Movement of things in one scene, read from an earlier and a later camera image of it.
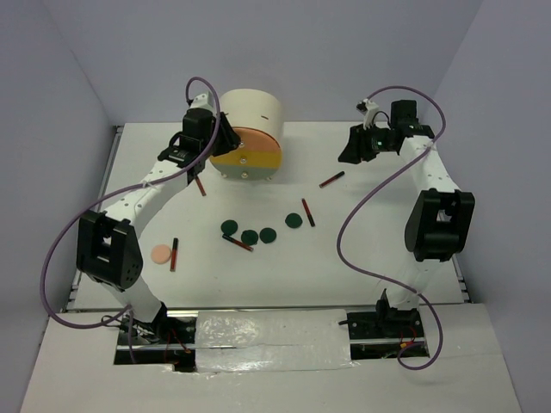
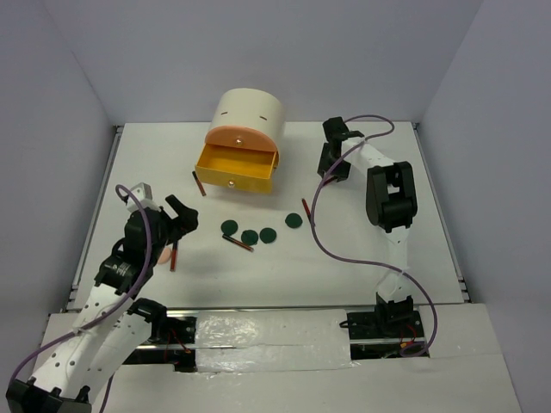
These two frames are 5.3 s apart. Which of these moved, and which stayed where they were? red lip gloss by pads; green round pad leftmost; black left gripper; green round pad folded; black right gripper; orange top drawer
Moved: black left gripper; black right gripper
Stayed: green round pad leftmost; orange top drawer; green round pad folded; red lip gloss by pads
